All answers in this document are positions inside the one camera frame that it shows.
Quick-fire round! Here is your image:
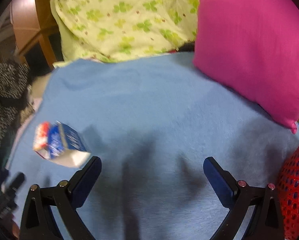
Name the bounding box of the blue white carton box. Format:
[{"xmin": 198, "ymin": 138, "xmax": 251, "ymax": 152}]
[{"xmin": 47, "ymin": 122, "xmax": 90, "ymax": 167}]

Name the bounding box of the red yellow white medicine box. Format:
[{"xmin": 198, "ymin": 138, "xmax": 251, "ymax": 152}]
[{"xmin": 33, "ymin": 121, "xmax": 51, "ymax": 160}]

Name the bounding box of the red plastic mesh basket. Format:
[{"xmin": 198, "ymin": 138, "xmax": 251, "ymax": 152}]
[{"xmin": 276, "ymin": 147, "xmax": 299, "ymax": 239}]

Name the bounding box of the black white dotted garment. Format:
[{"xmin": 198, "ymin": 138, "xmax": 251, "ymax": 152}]
[{"xmin": 0, "ymin": 61, "xmax": 31, "ymax": 146}]

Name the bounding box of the blue bed blanket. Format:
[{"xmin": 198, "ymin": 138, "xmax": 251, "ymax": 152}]
[{"xmin": 9, "ymin": 53, "xmax": 299, "ymax": 239}]

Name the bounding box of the magenta pillow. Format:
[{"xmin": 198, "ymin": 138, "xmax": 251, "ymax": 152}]
[{"xmin": 193, "ymin": 0, "xmax": 299, "ymax": 133}]

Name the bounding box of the brown wooden wardrobe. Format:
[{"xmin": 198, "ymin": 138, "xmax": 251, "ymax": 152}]
[{"xmin": 11, "ymin": 0, "xmax": 63, "ymax": 76}]

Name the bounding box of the green clover print quilt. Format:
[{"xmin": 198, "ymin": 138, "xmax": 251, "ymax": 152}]
[{"xmin": 50, "ymin": 0, "xmax": 199, "ymax": 63}]

